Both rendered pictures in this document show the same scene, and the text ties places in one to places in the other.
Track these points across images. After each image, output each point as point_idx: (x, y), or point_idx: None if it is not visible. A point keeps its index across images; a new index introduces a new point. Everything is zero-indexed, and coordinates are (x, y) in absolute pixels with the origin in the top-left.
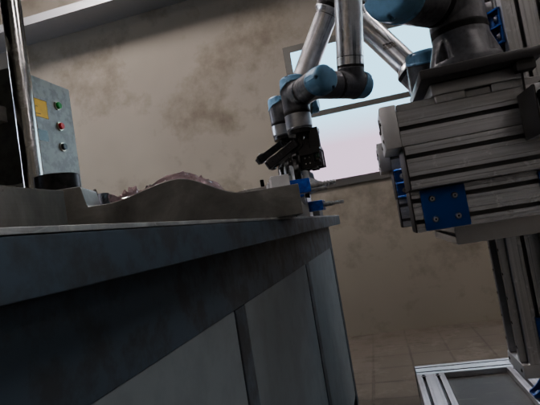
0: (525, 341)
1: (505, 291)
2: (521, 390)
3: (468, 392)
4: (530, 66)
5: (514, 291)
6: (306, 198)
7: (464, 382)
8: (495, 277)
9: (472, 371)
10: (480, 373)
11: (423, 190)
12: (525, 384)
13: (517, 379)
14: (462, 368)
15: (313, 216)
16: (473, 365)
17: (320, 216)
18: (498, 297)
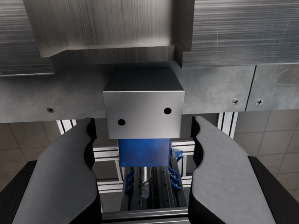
0: (135, 168)
1: (162, 189)
2: (184, 139)
3: (189, 114)
4: None
5: (135, 194)
6: (108, 137)
7: (206, 114)
8: (164, 195)
9: (217, 122)
10: (216, 125)
11: None
12: (183, 143)
13: (193, 141)
14: (224, 117)
15: (98, 118)
16: (226, 124)
17: (228, 111)
18: (164, 182)
